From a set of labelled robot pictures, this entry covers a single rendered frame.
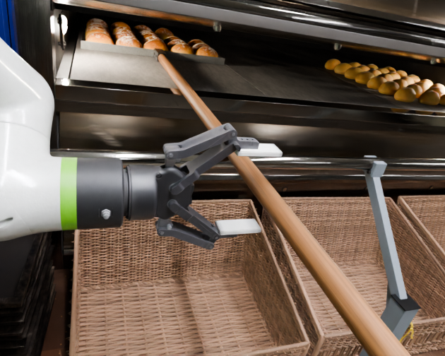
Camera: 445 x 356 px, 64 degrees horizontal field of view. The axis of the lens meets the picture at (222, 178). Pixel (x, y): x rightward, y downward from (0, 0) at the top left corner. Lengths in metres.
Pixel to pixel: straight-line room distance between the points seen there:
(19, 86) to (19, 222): 0.16
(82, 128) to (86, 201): 0.60
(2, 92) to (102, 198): 0.16
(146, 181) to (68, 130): 0.60
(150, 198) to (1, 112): 0.20
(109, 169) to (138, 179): 0.04
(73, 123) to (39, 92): 0.52
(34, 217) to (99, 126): 0.61
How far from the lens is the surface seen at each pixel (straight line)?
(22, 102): 0.50
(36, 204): 0.45
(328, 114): 1.22
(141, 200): 0.46
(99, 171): 0.45
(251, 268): 1.21
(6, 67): 0.48
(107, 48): 1.44
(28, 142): 0.48
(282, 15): 0.89
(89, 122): 1.03
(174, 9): 0.81
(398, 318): 0.86
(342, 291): 0.40
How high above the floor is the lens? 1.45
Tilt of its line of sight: 28 degrees down
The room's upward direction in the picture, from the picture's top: 11 degrees clockwise
